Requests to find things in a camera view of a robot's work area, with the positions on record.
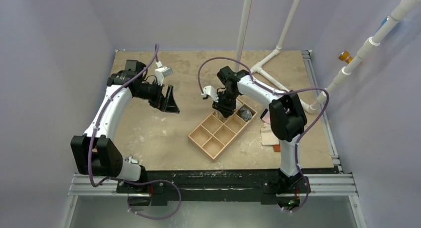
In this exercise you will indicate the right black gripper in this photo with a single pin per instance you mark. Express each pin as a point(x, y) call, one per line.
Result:
point(224, 104)

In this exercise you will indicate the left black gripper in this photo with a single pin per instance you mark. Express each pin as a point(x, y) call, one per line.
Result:
point(167, 104)

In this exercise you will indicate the wooden compartment tray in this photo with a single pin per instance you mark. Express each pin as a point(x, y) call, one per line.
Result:
point(215, 133)

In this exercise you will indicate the pink underwear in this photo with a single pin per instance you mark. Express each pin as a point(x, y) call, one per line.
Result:
point(265, 117)

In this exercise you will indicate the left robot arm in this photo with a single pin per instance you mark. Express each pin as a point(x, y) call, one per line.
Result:
point(94, 151)

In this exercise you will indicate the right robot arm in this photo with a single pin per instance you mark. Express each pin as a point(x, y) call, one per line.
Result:
point(287, 117)

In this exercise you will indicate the rolled grey underwear in tray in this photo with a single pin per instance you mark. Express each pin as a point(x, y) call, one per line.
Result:
point(245, 114)

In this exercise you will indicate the orange white underwear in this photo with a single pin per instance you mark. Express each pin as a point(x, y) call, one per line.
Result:
point(268, 138)

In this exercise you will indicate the orange valve fitting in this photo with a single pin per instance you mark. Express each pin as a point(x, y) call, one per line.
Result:
point(345, 56)

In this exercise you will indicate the blue clip on pipe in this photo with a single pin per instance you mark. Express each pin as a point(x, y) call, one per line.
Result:
point(383, 22)

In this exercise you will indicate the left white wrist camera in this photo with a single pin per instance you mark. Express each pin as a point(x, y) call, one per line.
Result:
point(161, 73)

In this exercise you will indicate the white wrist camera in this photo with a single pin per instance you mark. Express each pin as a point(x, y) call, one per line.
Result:
point(209, 92)
point(161, 73)

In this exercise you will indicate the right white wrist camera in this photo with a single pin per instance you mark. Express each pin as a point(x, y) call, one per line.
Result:
point(209, 92)

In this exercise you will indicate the red handled clamp tool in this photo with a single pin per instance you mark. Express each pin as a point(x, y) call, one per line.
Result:
point(131, 159)

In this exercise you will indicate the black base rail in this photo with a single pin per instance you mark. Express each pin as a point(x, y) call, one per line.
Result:
point(266, 186)

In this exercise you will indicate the white PVC pipe on wall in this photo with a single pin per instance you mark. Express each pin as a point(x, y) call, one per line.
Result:
point(396, 16)

